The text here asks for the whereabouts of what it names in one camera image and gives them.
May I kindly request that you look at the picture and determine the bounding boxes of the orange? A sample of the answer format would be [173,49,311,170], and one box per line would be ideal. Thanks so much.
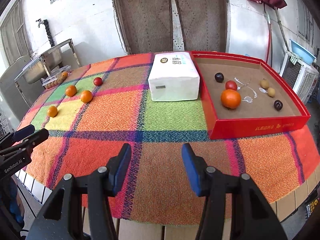
[65,85,77,97]
[80,90,93,103]
[47,106,58,118]

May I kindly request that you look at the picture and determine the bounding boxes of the red tomato back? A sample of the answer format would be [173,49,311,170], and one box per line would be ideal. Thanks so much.
[93,77,103,86]

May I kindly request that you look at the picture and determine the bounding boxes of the red tomato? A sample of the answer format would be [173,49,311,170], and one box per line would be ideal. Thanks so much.
[93,77,103,86]
[225,80,238,91]

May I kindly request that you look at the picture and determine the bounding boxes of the dark plum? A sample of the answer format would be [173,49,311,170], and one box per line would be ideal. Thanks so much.
[214,72,225,83]
[273,100,283,111]

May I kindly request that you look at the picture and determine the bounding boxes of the large dark orange tangerine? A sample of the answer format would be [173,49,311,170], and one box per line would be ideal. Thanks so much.
[220,89,241,109]

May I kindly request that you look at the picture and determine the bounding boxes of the brown kiwi front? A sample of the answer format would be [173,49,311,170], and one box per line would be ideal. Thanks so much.
[267,87,276,98]

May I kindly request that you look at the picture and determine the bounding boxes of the brown kiwi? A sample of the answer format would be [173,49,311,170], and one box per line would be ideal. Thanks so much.
[260,79,270,90]
[267,87,276,98]

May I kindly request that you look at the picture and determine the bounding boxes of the brown kiwi back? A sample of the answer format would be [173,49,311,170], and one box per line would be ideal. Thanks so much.
[260,79,270,90]

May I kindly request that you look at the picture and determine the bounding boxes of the red tomato front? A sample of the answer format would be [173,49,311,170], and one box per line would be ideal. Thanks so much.
[225,80,238,91]

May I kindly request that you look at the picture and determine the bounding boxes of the grey board panel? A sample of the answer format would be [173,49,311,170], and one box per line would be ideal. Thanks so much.
[1,55,33,128]

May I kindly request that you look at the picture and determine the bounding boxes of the colourful plaid tablecloth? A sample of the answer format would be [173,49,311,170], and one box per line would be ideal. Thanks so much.
[18,54,319,225]

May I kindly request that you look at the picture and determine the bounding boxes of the stainless steel sink stand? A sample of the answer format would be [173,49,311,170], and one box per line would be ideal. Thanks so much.
[14,38,81,107]

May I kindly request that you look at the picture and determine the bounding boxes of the clear plastic fruit container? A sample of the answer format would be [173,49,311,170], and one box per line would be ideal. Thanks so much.
[42,65,71,89]

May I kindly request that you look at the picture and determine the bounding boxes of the window with bars left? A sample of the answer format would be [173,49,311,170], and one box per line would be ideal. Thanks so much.
[1,0,33,65]

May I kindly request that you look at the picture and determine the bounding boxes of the red cardboard box tray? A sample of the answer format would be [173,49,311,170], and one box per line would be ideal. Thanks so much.
[190,51,310,139]

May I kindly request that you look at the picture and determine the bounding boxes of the white tissue pack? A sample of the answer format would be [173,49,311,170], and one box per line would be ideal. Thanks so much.
[148,51,200,102]

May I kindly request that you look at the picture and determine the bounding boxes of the white air conditioner unit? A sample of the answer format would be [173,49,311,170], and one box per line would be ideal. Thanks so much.
[279,51,319,105]

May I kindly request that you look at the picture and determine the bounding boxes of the blue plastic basin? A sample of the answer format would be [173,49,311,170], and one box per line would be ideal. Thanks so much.
[290,39,316,65]

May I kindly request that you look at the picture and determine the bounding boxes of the brown quilted door curtain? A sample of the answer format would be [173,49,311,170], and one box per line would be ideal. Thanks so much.
[113,0,227,54]

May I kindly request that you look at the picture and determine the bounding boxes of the wall water tap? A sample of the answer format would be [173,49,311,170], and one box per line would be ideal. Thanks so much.
[36,19,44,27]

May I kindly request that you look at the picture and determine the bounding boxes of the red mop handle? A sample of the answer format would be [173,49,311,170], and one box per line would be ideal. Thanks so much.
[265,12,273,63]

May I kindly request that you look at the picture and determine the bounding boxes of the window right wall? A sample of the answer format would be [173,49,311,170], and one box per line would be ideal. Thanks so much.
[297,0,314,45]

